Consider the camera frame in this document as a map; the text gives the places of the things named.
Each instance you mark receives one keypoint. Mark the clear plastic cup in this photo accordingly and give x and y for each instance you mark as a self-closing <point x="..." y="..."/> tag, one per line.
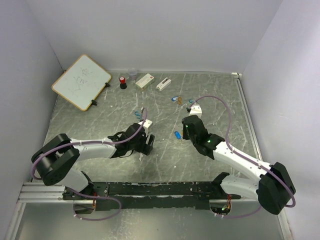
<point x="132" y="72"/>

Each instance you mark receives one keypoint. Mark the white green cardboard box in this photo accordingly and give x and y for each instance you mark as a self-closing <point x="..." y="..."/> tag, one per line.
<point x="145" y="81"/>

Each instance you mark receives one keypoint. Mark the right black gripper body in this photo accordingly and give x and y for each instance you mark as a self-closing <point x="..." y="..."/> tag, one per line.
<point x="186" y="136"/>

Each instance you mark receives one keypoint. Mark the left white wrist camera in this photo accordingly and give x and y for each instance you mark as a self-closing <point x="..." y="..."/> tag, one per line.
<point x="147" y="124"/>

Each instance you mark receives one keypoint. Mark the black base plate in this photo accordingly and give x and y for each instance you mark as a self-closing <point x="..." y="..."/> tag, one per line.
<point x="149" y="195"/>

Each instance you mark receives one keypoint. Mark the upper blue S-carabiner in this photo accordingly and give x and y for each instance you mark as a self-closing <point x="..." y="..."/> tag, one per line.
<point x="137" y="114"/>

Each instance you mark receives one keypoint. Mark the white plastic device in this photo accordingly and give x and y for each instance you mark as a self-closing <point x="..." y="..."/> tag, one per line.
<point x="163" y="84"/>

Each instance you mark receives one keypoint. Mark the aluminium rail frame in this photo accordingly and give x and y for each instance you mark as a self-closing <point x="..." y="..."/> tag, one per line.
<point x="43" y="215"/>

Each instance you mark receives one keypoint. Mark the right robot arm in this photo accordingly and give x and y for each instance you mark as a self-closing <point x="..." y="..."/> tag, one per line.
<point x="269" y="184"/>

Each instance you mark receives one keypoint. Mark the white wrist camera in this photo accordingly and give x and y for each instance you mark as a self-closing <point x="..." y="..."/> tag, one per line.
<point x="147" y="124"/>
<point x="195" y="110"/>

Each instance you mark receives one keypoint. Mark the red black stamp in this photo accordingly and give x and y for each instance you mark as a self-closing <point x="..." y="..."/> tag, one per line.
<point x="123" y="84"/>

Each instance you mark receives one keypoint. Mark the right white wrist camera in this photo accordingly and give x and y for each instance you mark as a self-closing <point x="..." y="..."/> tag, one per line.
<point x="195" y="110"/>

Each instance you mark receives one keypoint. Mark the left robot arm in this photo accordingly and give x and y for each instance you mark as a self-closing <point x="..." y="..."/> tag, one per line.
<point x="55" y="161"/>

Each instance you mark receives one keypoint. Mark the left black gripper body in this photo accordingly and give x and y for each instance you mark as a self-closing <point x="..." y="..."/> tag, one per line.
<point x="141" y="146"/>

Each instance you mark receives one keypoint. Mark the blue tag key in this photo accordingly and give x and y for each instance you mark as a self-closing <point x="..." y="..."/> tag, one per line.
<point x="177" y="135"/>
<point x="177" y="99"/>

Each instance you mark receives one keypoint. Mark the wood-framed whiteboard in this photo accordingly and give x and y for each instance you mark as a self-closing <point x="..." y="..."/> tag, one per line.
<point x="82" y="82"/>

